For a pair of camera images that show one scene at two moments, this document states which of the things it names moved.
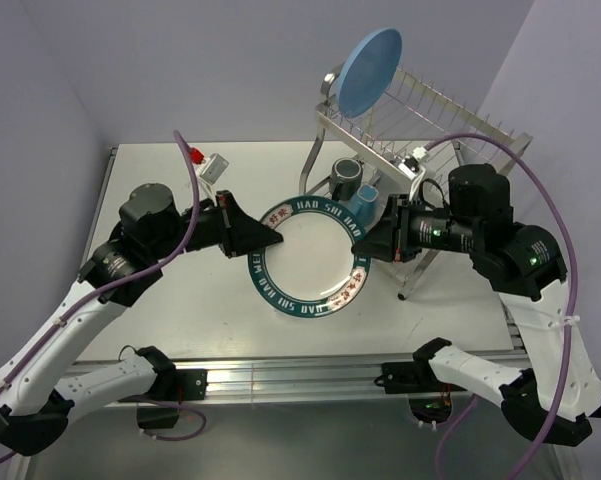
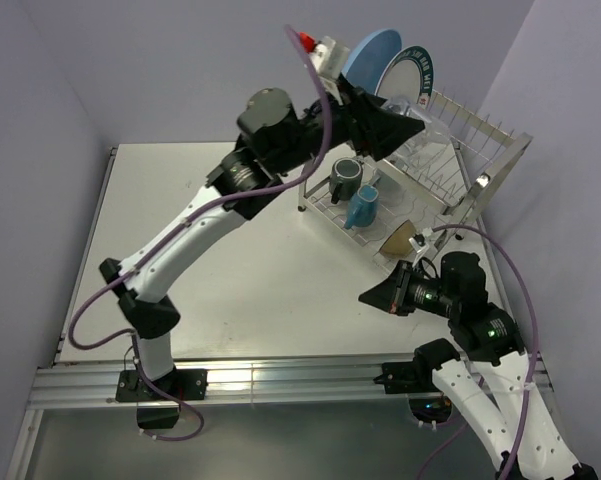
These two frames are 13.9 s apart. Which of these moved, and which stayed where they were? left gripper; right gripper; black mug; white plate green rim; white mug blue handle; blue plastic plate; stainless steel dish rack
Moved: right gripper; left gripper; white plate green rim
Stayed: black mug; stainless steel dish rack; white mug blue handle; blue plastic plate
